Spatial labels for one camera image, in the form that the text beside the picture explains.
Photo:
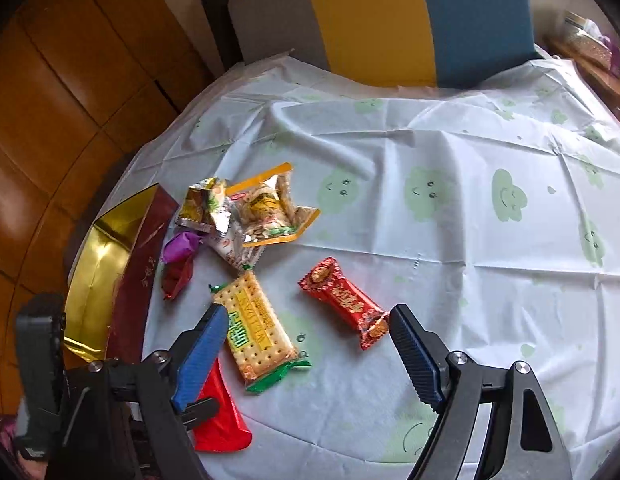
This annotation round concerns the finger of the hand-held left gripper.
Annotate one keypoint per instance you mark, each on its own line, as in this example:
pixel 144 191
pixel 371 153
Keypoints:
pixel 40 350

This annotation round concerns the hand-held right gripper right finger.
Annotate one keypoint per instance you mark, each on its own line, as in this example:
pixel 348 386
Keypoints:
pixel 414 355

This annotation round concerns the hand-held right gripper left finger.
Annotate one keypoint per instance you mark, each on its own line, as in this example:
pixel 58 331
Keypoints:
pixel 200 360

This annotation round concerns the cracker packet with green ends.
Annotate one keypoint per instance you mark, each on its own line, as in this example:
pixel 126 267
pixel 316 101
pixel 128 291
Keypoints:
pixel 255 320

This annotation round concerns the plain red snack packet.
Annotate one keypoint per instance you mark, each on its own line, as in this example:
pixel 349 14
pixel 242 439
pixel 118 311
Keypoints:
pixel 222 425

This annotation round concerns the dark red candy packet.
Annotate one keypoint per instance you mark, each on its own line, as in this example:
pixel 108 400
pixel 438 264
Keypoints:
pixel 176 280

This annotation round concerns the red patterned snack packet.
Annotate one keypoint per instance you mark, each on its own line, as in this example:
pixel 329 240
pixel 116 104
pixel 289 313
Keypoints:
pixel 340 300

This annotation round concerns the gold tin box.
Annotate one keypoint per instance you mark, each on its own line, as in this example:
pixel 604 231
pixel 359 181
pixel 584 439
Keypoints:
pixel 100 270

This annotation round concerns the purple snack packet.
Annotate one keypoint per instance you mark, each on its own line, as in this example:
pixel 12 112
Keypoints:
pixel 180 246

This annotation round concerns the gold green snack packet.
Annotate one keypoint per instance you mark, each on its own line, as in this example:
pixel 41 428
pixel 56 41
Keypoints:
pixel 200 205

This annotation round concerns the white cloud-print tablecloth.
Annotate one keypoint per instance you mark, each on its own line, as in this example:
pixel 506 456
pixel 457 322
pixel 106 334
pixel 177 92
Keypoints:
pixel 439 260

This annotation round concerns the white snack packet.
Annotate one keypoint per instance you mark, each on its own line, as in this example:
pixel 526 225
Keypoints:
pixel 232 250

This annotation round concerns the orange-edged clear snack packet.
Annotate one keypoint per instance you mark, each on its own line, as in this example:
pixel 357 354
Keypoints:
pixel 265 210

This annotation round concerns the wooden cabinet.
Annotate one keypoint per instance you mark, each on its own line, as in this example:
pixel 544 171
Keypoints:
pixel 65 85

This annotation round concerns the wooden side table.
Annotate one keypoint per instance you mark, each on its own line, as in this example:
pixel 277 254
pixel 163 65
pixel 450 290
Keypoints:
pixel 604 85

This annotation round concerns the black rolled cushion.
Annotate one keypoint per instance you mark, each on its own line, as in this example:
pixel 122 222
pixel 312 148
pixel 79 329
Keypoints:
pixel 217 20

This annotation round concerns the glittery gold box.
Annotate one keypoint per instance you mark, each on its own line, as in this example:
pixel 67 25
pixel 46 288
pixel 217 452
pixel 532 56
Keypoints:
pixel 584 32

